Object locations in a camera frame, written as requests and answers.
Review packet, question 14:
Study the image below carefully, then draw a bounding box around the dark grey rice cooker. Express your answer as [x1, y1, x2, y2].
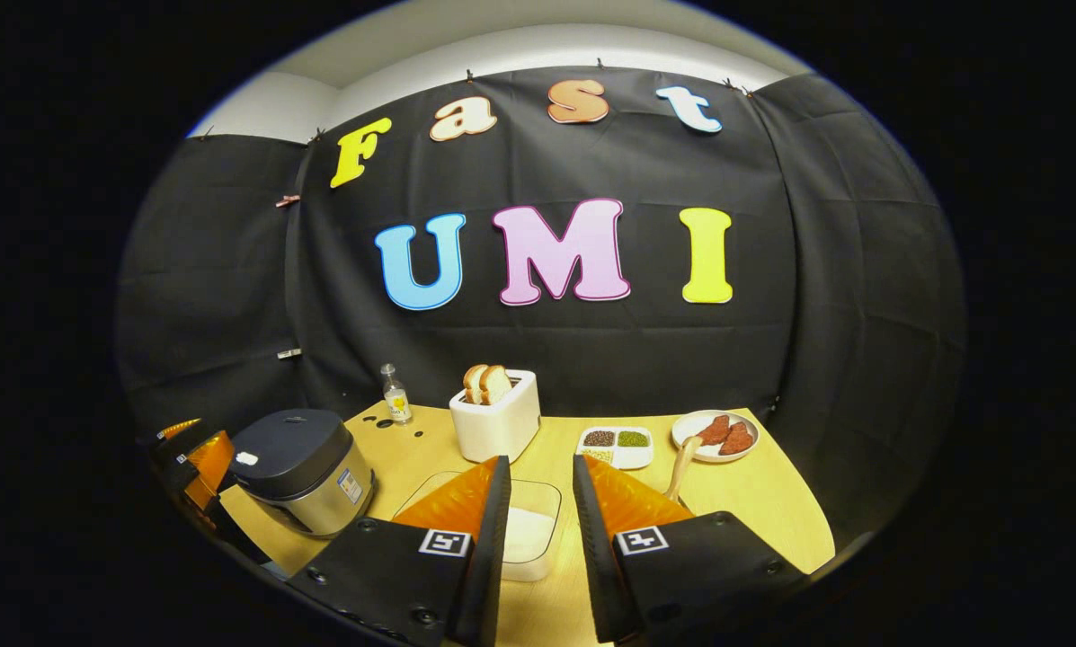
[229, 409, 377, 538]

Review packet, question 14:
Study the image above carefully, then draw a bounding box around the clear rice container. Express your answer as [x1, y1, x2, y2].
[392, 470, 563, 582]

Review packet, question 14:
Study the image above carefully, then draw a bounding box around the small glass bottle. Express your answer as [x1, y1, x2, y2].
[380, 363, 414, 425]

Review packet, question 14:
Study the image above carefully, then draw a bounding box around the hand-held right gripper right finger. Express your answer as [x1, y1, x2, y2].
[572, 454, 808, 645]

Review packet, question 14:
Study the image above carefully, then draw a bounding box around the white round plate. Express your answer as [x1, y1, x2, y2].
[671, 410, 761, 464]

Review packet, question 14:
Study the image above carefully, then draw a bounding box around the white divided bean dish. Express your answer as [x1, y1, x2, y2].
[577, 426, 654, 471]

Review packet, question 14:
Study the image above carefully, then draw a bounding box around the white toaster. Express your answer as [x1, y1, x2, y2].
[449, 368, 542, 464]

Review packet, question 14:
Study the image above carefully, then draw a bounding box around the wooden spoon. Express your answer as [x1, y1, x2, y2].
[663, 436, 704, 502]

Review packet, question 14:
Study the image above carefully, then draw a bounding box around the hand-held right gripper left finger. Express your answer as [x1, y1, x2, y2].
[288, 455, 513, 646]

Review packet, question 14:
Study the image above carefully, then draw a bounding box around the black backdrop cloth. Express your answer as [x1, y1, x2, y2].
[113, 67, 965, 549]

